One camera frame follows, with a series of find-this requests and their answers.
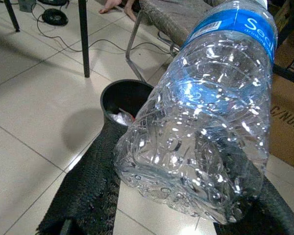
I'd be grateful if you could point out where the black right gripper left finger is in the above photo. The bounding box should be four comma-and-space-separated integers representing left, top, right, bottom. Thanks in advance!
36, 119, 128, 235

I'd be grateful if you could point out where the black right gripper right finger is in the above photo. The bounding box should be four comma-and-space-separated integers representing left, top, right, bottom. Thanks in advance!
213, 171, 294, 235

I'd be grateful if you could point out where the clear plastic bottle blue label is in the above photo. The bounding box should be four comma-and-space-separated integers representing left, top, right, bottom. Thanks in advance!
113, 0, 279, 226

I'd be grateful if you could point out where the white crumpled trash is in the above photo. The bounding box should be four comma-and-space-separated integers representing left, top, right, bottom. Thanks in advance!
107, 107, 136, 127

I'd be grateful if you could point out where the black round rubbish bin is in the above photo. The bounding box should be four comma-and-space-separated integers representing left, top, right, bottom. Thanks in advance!
99, 78, 155, 128

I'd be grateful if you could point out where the printed brown cardboard box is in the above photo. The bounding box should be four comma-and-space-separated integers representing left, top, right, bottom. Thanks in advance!
269, 34, 294, 167

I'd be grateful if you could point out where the black table leg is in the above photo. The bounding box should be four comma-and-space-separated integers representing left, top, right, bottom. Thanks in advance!
3, 0, 21, 33
77, 0, 91, 78

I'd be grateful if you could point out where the metal chair with grey blanket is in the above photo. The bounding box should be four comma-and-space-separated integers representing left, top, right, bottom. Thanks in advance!
125, 0, 227, 83

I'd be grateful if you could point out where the seated person in dark clothes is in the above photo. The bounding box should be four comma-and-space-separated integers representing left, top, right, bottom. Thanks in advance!
98, 0, 138, 23

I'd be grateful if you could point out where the black metal frame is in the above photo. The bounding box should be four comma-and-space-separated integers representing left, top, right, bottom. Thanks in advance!
271, 0, 294, 88

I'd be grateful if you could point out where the thin dark floor cable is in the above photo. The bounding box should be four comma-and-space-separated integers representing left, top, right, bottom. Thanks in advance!
30, 9, 173, 56

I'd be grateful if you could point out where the black coiled cable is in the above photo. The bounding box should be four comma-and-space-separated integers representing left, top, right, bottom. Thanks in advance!
41, 8, 70, 27

